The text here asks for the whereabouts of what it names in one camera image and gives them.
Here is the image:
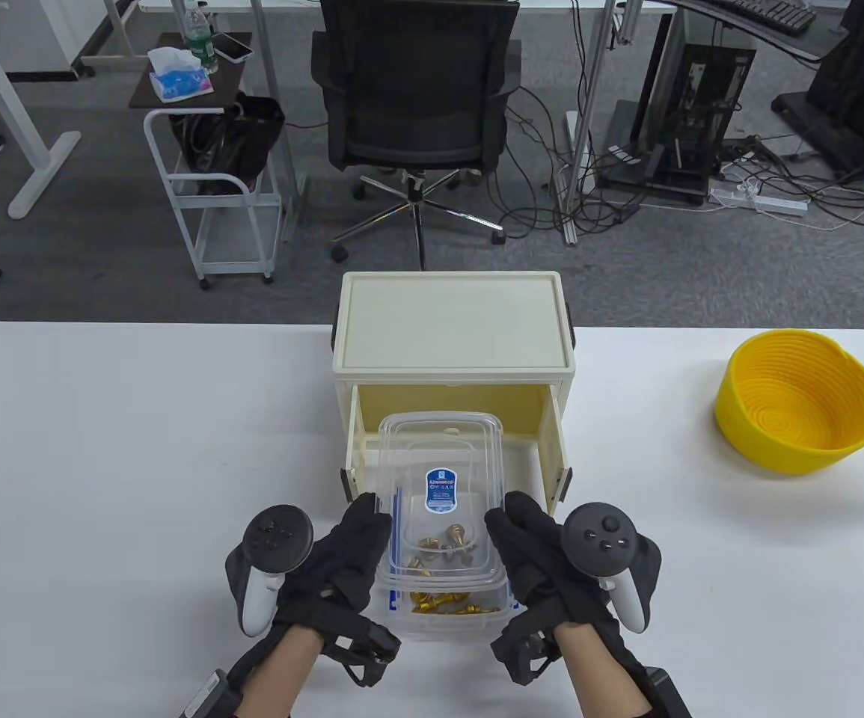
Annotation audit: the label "white power strip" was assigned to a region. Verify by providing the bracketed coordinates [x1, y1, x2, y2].
[708, 187, 809, 218]

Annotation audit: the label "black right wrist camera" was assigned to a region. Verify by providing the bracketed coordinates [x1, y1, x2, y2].
[491, 625, 560, 687]

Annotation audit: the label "black right wrist sensor box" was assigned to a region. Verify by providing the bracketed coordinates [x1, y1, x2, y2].
[645, 666, 690, 718]

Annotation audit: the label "grey left hand controller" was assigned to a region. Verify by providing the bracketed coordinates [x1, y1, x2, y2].
[239, 506, 314, 638]

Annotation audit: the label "black mesh office chair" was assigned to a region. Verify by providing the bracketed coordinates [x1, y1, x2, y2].
[310, 0, 524, 271]

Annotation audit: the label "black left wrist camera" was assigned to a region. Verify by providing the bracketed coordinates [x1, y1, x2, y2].
[319, 625, 402, 687]

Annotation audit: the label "white smartphone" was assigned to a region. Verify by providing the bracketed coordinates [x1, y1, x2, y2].
[211, 34, 254, 63]

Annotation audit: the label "clear plastic box blue clips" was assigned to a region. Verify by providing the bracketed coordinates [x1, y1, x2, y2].
[373, 524, 515, 642]

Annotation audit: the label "black bag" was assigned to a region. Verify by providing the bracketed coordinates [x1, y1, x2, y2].
[170, 93, 287, 195]

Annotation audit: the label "pile of gold chess pieces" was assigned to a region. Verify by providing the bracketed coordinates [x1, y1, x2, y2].
[400, 524, 503, 616]

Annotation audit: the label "long white desk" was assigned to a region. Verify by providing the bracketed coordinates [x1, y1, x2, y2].
[138, 0, 678, 16]

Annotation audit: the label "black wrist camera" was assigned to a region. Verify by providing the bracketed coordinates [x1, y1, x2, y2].
[319, 625, 402, 687]
[491, 625, 560, 687]

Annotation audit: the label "black wrist sensor box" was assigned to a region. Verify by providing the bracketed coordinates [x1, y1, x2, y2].
[645, 666, 690, 718]
[181, 669, 242, 718]

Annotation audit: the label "person's left forearm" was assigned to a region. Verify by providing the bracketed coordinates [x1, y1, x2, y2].
[241, 625, 324, 718]

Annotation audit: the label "white drawer unit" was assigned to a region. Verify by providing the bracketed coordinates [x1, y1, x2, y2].
[0, 0, 96, 79]

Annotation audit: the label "clear box lid blue label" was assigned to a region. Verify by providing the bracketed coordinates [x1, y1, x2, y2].
[378, 411, 505, 583]

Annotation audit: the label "silver aluminium post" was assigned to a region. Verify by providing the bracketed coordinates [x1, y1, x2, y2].
[560, 0, 619, 246]

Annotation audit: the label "blue tissue pack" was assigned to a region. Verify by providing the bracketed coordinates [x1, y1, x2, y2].
[147, 46, 215, 102]

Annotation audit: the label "black keyboard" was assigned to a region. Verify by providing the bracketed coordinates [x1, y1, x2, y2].
[723, 0, 818, 34]

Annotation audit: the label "black computer tower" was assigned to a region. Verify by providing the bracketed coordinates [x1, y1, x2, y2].
[630, 43, 758, 199]

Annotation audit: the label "white desk with T-leg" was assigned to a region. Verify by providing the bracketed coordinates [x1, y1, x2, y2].
[0, 0, 82, 220]

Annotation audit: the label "yellow woven basket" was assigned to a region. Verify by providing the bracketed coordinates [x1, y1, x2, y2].
[714, 331, 864, 476]

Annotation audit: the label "green label water bottle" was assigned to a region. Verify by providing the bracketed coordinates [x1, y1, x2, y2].
[181, 0, 219, 74]

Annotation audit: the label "cream plastic cabinet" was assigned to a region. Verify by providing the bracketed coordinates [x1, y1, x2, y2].
[329, 271, 578, 518]

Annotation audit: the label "black curved desk top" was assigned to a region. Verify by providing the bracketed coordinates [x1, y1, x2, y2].
[671, 0, 844, 62]

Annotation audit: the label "person's left hand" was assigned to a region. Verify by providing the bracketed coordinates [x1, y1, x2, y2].
[226, 492, 395, 651]

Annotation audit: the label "person's right hand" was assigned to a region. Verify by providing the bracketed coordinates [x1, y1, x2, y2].
[484, 491, 661, 651]

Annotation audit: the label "person's right forearm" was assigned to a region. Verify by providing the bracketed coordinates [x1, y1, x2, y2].
[551, 621, 653, 718]

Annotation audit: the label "black left wrist sensor box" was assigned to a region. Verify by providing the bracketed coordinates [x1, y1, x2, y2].
[181, 669, 242, 718]

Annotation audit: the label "white rolling cart brown top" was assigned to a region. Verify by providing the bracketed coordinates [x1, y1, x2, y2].
[129, 31, 287, 291]

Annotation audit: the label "grey right hand controller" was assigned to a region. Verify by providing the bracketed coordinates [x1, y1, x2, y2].
[560, 503, 649, 635]

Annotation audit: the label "grey hand controller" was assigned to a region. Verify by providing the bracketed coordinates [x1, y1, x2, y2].
[560, 503, 649, 635]
[239, 506, 314, 638]

